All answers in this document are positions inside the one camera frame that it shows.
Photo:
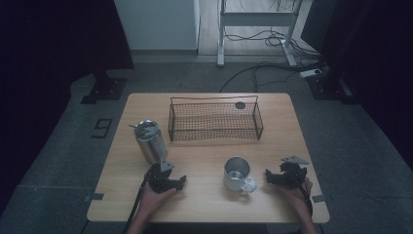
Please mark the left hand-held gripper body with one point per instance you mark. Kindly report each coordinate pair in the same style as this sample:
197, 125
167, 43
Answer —
159, 178

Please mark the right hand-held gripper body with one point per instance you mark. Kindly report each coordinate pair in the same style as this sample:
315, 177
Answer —
293, 177

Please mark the steel tumbler with lid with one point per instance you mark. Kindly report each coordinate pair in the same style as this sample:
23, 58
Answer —
151, 143

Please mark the person's right hand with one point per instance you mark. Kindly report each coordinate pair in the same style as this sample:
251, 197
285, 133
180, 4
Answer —
298, 200

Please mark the person's left hand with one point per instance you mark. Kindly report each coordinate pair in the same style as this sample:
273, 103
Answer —
154, 201

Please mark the black round table grommet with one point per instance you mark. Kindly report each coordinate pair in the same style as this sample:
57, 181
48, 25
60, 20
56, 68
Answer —
240, 105

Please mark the black stand base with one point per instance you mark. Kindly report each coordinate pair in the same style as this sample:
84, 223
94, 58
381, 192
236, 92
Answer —
105, 91
328, 89

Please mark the white power strip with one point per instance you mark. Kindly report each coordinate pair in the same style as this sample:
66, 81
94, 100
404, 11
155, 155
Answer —
310, 72

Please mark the dark curtain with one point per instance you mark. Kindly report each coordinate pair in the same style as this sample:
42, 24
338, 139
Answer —
373, 48
48, 48

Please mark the white cabinet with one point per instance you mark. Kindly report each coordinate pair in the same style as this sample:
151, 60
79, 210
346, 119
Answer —
159, 26

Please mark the white desk frame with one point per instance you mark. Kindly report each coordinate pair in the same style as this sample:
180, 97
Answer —
256, 19

